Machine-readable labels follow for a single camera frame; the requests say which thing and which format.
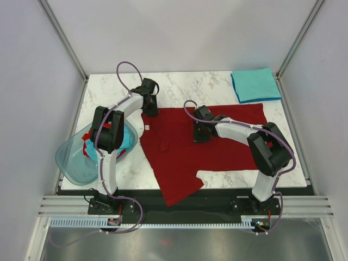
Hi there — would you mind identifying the red shirt in basket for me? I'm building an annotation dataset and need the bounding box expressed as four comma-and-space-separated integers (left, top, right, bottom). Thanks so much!
82, 122, 131, 161

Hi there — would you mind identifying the right aluminium frame post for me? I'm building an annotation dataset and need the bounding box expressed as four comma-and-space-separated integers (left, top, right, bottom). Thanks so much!
275, 0, 327, 79

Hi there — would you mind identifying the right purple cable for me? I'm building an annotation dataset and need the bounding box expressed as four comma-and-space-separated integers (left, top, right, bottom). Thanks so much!
183, 100, 296, 236

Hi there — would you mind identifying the folded teal t-shirt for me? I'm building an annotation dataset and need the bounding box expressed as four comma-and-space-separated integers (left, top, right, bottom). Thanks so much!
231, 67, 281, 101

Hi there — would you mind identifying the purple cable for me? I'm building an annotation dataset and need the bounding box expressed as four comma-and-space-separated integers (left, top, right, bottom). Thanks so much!
183, 100, 296, 236
48, 61, 145, 248

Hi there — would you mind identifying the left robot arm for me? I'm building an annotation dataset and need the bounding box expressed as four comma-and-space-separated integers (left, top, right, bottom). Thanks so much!
88, 78, 159, 215

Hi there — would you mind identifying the red t-shirt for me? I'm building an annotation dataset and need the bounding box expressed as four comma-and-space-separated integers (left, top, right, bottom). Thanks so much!
140, 108, 257, 207

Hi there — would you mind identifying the white slotted cable duct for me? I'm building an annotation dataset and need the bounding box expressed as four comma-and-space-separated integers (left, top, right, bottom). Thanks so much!
49, 215, 268, 229

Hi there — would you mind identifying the transparent blue plastic basket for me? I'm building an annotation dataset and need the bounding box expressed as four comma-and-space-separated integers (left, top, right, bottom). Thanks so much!
55, 121, 138, 186

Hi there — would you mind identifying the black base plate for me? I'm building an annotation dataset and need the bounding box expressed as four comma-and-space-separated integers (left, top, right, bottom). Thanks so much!
57, 187, 316, 225

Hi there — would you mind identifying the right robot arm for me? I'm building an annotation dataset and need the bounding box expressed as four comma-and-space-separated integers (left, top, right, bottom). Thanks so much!
191, 105, 295, 215

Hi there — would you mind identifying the teal shirt in basket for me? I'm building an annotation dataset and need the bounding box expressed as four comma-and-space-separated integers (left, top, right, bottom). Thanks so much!
83, 126, 135, 164

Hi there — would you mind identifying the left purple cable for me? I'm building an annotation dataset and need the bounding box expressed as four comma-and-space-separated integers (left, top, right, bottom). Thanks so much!
48, 61, 145, 248

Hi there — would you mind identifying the aluminium frame post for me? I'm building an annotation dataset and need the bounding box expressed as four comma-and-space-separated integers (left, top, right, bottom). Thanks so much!
38, 0, 89, 82
275, 0, 327, 79

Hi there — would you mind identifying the left aluminium frame post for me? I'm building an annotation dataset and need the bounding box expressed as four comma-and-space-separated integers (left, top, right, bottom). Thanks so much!
38, 0, 89, 82

